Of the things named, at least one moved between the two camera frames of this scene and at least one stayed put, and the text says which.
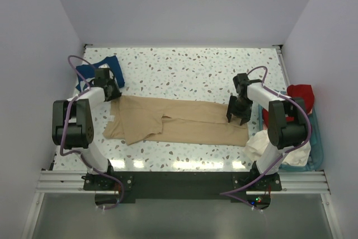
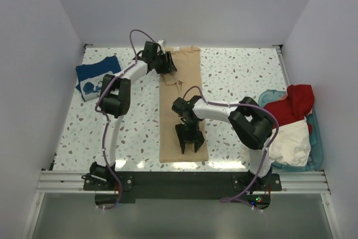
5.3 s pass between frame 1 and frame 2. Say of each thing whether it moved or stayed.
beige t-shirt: moved
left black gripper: moved
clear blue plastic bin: stayed
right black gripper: moved
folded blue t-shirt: stayed
